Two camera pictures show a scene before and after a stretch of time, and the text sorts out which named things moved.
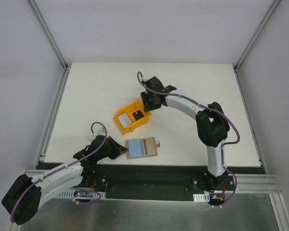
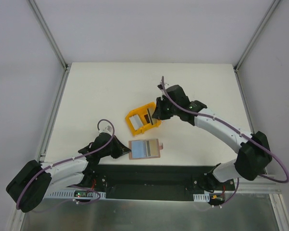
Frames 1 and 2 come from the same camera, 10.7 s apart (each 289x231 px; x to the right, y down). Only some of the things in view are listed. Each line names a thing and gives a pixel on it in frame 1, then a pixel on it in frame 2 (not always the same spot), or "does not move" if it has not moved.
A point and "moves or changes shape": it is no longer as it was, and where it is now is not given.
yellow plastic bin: [134, 124] → [142, 111]
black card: [137, 115] → [147, 118]
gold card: [150, 144] moves or changes shape
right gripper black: [146, 102] → [160, 110]
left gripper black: [111, 147] does not move
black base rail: [161, 182] does not move
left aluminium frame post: [51, 40] does not move
